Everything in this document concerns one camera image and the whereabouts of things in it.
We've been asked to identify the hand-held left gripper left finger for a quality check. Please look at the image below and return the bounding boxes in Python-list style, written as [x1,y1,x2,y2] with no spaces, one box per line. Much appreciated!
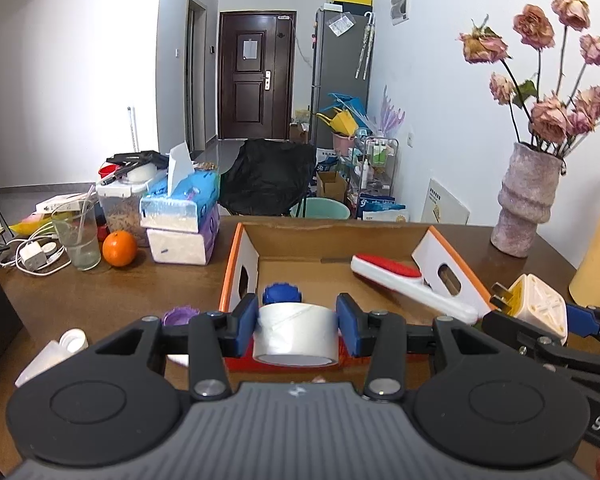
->
[86,293,260,404]

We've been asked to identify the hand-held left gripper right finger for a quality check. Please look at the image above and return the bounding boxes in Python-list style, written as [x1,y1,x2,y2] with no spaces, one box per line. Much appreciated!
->
[335,292,520,404]

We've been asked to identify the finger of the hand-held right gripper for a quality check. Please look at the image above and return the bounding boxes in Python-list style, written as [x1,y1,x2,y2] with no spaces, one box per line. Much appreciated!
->
[565,303,600,343]
[482,309,600,388]

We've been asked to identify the white plug adapter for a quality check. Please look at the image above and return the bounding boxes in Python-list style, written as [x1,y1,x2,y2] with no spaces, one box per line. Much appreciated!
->
[489,273,569,346]

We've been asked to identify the blue bottle cap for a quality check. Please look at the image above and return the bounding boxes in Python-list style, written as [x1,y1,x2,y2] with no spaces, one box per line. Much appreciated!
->
[262,282,301,306]

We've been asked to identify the white tape roll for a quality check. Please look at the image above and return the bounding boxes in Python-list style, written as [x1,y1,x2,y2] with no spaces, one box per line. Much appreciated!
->
[252,302,340,367]

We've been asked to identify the purple bottle cap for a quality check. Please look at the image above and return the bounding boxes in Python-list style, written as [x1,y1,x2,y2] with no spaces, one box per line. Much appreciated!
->
[162,305,201,329]

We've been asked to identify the red white lint brush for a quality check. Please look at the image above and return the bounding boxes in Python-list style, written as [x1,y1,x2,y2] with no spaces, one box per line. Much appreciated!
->
[350,253,480,325]

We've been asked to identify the red printed cardboard box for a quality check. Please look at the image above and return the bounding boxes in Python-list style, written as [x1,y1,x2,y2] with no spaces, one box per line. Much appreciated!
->
[218,222,494,374]

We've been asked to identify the white plastic bottle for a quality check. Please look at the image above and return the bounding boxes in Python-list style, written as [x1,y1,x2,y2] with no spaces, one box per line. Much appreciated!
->
[14,328,89,389]

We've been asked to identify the purple tissue pack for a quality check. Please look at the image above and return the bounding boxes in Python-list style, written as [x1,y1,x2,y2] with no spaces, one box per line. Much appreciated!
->
[146,205,222,266]

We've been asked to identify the green plastic basin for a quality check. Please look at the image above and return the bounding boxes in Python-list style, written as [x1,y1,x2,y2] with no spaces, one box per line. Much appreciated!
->
[289,197,352,220]

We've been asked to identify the blue white package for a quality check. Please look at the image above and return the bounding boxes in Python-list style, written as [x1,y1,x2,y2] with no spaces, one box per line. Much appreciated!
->
[357,192,410,222]

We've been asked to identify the pink ceramic vase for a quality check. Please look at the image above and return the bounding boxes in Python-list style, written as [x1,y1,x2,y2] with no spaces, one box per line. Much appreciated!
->
[489,141,566,259]

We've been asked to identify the blue tissue pack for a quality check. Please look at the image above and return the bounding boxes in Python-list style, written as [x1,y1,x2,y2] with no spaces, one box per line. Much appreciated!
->
[139,142,221,234]

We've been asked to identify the small brown carton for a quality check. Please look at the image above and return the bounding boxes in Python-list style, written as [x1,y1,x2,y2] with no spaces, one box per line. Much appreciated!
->
[315,170,351,204]

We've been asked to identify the orange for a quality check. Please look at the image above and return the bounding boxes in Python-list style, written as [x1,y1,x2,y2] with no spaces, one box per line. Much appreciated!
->
[102,230,139,267]

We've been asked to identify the black folding chair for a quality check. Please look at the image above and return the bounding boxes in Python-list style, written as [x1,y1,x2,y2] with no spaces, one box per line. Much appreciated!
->
[218,138,317,219]

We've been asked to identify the white board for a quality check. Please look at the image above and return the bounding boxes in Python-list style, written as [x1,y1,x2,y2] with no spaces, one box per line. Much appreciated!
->
[422,178,471,225]

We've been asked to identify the metal trolley rack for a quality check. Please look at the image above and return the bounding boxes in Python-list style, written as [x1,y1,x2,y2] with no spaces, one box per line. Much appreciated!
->
[352,134,400,206]

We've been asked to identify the clear food container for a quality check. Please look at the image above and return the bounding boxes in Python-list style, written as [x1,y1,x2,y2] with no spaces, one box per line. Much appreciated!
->
[96,167,169,247]

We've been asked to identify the pink bucket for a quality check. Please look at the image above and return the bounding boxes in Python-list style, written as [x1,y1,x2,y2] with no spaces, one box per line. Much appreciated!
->
[332,131,359,159]

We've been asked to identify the glass cup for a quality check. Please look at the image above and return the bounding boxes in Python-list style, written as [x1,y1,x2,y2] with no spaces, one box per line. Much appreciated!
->
[51,203,103,272]

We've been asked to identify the black device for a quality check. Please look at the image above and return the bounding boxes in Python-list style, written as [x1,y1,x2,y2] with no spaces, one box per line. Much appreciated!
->
[98,149,170,186]

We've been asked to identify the blue yellow plastic dustpans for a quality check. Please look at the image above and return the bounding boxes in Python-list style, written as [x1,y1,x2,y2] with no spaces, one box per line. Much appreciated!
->
[315,92,371,136]

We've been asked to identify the bunch of dried pink roses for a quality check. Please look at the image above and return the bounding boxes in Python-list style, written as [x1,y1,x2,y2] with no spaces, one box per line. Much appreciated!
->
[457,0,600,159]

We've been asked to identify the white flat box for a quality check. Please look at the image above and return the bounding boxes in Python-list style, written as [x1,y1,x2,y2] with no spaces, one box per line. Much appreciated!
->
[34,192,99,216]

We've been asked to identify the grey refrigerator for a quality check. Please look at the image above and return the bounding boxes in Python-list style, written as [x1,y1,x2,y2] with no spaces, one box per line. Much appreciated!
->
[309,7,374,149]

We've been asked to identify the yellow bag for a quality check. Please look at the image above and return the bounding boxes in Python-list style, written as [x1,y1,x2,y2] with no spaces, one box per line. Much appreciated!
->
[9,211,57,236]

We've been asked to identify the dark brown door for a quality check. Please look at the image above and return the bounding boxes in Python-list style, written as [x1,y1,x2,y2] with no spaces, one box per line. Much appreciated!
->
[217,9,298,141]

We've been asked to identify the white folded umbrellas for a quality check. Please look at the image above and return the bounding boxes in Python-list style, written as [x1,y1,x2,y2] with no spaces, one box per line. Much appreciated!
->
[355,11,376,81]

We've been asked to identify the clear plastic packet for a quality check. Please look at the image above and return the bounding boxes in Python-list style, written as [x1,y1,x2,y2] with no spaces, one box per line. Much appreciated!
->
[327,12,356,37]

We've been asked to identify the purple wall decoration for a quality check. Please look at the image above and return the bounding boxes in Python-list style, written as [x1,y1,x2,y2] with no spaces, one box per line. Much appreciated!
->
[374,84,406,136]

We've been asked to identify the white charger with cable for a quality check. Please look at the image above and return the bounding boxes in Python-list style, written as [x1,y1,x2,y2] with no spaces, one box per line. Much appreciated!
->
[2,232,72,277]

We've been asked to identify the side door frame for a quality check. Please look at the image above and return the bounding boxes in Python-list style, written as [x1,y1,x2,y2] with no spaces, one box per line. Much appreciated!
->
[186,0,209,154]

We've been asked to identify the wall electrical panel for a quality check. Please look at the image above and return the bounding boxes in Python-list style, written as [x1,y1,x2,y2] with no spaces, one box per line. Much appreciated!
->
[388,0,412,26]

